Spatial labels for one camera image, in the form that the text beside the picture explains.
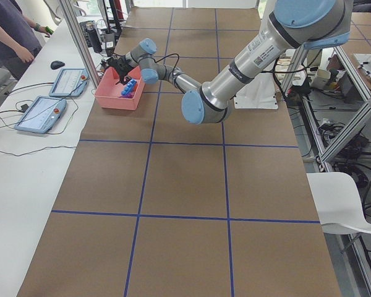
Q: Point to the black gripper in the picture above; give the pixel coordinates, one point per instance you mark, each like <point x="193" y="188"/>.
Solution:
<point x="121" y="67"/>

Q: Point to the far teach pendant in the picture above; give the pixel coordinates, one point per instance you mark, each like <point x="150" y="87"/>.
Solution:
<point x="70" y="82"/>

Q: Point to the teach pendant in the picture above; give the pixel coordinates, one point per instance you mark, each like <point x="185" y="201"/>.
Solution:
<point x="70" y="82"/>
<point x="41" y="115"/>

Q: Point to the person in dark shirt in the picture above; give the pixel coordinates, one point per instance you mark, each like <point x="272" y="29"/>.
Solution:
<point x="18" y="44"/>

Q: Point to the pink plastic box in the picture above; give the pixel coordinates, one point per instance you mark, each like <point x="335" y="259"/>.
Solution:
<point x="109" y="90"/>

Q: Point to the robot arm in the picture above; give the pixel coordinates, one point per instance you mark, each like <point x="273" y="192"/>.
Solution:
<point x="326" y="24"/>

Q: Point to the black computer mouse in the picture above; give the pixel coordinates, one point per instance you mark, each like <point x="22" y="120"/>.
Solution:
<point x="56" y="65"/>

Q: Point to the long blue block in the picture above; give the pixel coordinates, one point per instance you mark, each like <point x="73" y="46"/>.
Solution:
<point x="130" y="87"/>

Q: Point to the black bottle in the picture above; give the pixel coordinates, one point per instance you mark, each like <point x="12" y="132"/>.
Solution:
<point x="93" y="37"/>

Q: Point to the aluminium frame post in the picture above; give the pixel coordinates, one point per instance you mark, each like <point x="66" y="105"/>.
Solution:
<point x="78" y="38"/>

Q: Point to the near teach pendant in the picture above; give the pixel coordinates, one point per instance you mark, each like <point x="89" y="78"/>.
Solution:
<point x="41" y="115"/>

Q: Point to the white chair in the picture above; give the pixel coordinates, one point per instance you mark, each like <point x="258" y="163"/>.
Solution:
<point x="338" y="203"/>

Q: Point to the purple block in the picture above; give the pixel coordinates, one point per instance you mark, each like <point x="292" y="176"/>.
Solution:
<point x="130" y="95"/>

